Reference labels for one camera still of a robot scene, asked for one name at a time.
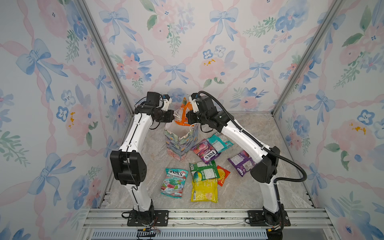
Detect purple candy bag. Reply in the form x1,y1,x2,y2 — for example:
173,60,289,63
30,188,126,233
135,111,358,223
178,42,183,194
228,151,256,177

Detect green lime candy bag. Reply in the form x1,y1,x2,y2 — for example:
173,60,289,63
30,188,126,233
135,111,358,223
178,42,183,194
189,161,220,183

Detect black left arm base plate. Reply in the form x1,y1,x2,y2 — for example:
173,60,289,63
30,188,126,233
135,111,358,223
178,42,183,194
126,210,170,227

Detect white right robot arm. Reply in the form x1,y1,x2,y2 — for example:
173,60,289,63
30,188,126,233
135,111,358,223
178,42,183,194
186,108,285,227

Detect teal mint candy bag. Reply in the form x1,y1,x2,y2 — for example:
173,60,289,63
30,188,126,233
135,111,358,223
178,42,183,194
207,133,234,153

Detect orange candy bag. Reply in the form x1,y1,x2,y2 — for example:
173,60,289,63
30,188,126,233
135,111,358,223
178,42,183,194
174,99,193,126

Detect pink berry candy bag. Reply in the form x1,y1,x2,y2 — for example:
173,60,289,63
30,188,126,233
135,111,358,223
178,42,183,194
191,139,220,164

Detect teal red Fox's candy bag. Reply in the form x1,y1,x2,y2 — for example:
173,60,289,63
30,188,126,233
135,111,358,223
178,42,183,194
160,168,189,199

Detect black corrugated cable hose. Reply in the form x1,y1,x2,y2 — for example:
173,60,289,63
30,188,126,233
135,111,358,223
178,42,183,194
196,90,308,184

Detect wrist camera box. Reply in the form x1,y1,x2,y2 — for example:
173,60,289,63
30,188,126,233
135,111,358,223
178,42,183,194
196,95,215,112
146,92,162,107

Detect aluminium right corner post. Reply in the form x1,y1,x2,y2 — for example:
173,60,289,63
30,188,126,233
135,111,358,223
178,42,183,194
271,0,345,117

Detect aluminium corner post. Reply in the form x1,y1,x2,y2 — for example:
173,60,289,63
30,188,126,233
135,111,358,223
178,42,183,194
74,0,133,116
271,0,345,117

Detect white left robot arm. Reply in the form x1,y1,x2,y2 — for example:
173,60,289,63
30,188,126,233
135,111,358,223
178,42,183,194
110,105,175,212

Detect aluminium left corner post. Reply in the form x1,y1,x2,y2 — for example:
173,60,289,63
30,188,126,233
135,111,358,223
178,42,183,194
74,0,133,116

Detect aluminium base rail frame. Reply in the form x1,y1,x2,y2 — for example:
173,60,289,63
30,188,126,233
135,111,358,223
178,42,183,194
78,209,340,240

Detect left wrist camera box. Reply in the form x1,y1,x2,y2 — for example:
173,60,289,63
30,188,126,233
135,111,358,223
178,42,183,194
146,92,162,107

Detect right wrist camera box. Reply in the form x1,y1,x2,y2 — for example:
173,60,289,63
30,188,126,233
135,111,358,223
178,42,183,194
196,95,215,112

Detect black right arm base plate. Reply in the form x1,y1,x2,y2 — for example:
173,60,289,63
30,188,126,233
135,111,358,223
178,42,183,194
245,210,291,228

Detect yellow lemon candy bag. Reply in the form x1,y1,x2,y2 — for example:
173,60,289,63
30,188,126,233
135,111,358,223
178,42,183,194
191,179,219,203

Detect floral paper gift bag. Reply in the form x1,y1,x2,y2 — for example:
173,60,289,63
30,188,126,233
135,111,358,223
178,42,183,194
164,121,199,162

